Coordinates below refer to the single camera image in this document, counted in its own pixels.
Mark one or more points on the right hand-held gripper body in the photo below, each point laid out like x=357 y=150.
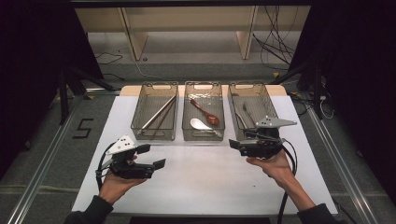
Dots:
x=261 y=147

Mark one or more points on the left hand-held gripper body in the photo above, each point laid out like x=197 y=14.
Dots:
x=130 y=171

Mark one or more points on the brown wooden spoon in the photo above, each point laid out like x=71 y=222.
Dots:
x=212 y=119

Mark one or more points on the smoky clear plastic bin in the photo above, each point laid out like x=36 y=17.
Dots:
x=264 y=102
x=211 y=102
x=146 y=105

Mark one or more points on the white chopstick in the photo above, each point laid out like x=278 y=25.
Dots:
x=156 y=114

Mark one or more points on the white ceramic spoon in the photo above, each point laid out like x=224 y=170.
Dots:
x=197 y=123

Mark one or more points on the person's left hand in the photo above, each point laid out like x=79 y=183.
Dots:
x=113 y=188

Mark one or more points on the person's right hand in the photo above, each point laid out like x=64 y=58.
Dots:
x=277 y=169

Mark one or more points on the white table cover sheet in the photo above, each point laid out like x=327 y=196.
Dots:
x=211 y=161

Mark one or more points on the black metal stand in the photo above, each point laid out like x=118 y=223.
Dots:
x=317 y=90
x=63 y=99

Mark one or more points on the black curtain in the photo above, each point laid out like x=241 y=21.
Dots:
x=31 y=62
x=358 y=62

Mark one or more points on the aluminium floor rail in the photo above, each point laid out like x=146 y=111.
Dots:
x=40 y=174
x=342 y=165

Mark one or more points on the black frame bar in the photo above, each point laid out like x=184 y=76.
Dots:
x=186 y=3

